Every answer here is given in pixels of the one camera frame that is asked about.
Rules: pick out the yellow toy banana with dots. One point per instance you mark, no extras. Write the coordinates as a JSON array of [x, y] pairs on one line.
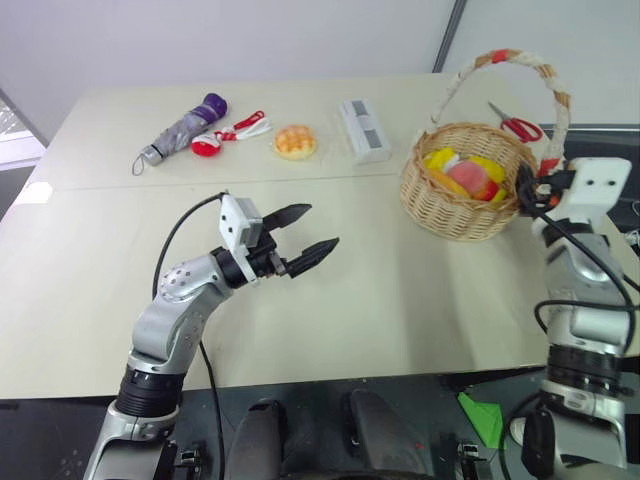
[[440, 159]]

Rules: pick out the grey window frame post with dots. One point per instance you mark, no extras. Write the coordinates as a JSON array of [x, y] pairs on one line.
[[450, 35]]

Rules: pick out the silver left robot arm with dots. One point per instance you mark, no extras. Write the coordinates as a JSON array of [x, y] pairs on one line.
[[170, 320]]

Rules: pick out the red white plush charm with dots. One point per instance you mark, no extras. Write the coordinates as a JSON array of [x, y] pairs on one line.
[[207, 145]]

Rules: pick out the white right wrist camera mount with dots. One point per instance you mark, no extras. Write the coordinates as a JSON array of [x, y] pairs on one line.
[[595, 185]]

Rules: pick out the pink toy peach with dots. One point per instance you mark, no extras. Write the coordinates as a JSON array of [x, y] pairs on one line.
[[467, 175]]

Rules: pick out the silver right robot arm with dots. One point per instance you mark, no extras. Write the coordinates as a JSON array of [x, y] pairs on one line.
[[575, 260]]

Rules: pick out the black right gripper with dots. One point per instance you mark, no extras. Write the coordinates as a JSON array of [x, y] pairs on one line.
[[546, 192]]

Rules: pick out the orange toy fruit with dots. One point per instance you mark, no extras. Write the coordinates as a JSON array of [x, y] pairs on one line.
[[445, 180]]

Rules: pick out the green paper sheet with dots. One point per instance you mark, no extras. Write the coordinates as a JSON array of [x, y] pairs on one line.
[[482, 417]]

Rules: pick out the red and yellow toy fruit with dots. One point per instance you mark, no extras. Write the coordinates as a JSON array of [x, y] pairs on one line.
[[492, 191]]

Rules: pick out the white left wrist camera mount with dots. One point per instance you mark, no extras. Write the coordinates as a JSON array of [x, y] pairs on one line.
[[231, 220]]

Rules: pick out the white rectangular box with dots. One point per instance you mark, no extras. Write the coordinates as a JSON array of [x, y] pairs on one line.
[[365, 132]]

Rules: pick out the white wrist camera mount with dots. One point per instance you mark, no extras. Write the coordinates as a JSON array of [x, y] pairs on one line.
[[231, 220], [595, 185]]

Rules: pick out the dark rounded shape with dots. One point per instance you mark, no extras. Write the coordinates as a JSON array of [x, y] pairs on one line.
[[380, 435], [260, 440]]

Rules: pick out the yellow toy bread bun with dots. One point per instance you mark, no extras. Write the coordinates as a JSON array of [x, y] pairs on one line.
[[296, 142]]

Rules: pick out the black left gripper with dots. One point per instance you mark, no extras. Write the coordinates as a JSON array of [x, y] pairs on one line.
[[262, 257]]

